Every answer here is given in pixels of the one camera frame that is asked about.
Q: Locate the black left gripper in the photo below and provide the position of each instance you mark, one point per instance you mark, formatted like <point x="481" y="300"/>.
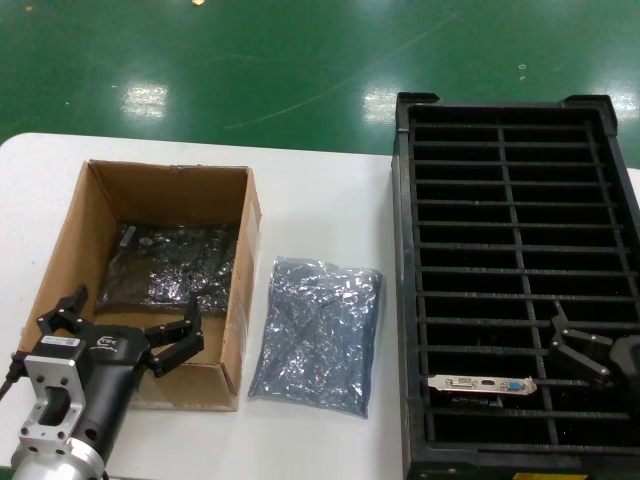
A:
<point x="112" y="360"/>

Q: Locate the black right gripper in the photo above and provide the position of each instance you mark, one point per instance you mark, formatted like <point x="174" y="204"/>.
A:
<point x="630" y="365"/>

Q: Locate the translucent antistatic bag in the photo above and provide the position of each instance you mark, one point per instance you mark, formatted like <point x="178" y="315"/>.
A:
<point x="165" y="280"/>

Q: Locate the open brown cardboard box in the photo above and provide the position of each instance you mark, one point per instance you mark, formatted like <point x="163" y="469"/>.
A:
<point x="165" y="195"/>

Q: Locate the black slotted plastic container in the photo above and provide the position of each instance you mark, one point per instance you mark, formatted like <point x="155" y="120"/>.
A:
<point x="405" y="250"/>

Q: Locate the flat grey antistatic bag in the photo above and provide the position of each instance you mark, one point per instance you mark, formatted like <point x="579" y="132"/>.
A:
<point x="320" y="340"/>

